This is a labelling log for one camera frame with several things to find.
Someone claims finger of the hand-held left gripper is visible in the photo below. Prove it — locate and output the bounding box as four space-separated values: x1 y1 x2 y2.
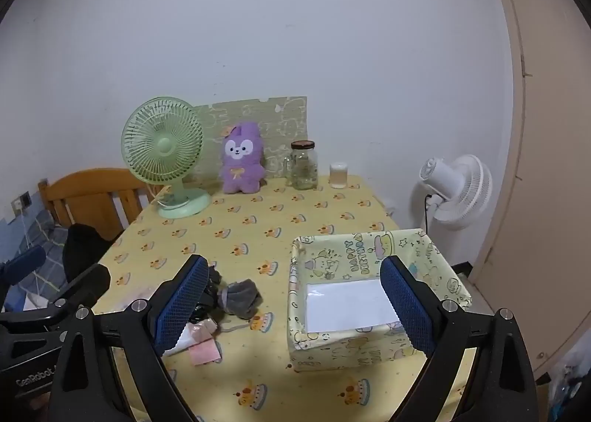
0 245 48 286
0 263 112 326

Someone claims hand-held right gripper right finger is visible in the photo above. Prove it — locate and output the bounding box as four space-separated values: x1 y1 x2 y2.
379 256 541 422

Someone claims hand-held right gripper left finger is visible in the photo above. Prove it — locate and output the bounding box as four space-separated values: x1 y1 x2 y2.
50 254 211 422

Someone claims black cloth bundle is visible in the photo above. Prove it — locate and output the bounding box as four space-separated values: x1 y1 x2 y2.
189 265 223 326

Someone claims beige packet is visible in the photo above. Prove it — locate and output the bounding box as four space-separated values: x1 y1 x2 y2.
185 317 218 340

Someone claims grey drawstring pouch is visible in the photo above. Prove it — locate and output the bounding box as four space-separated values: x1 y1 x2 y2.
216 279 263 333

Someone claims patterned paper box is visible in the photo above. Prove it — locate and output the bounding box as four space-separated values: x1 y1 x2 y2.
287 228 472 372

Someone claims blue plaid bedding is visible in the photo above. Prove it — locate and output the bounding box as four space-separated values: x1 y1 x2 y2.
0 210 70 312

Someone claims black bag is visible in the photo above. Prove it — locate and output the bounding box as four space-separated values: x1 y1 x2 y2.
62 223 114 284

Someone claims yellow printed tablecloth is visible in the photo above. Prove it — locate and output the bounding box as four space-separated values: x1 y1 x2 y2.
95 174 468 422

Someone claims white standing fan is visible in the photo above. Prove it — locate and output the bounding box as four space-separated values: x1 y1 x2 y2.
419 154 493 231

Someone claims purple plush toy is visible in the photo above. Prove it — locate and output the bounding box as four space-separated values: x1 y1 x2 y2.
218 122 267 195

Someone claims green desk fan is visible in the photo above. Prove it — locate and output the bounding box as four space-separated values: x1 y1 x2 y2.
121 97 212 219

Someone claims glass jar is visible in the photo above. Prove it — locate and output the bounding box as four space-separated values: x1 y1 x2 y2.
285 140 319 191

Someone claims clear plastic bag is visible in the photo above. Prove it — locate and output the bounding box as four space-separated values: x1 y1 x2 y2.
549 343 591 422

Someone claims beige door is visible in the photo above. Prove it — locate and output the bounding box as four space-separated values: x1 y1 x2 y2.
478 0 591 377

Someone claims patterned wall board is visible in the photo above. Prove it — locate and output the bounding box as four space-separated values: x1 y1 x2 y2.
191 95 308 187

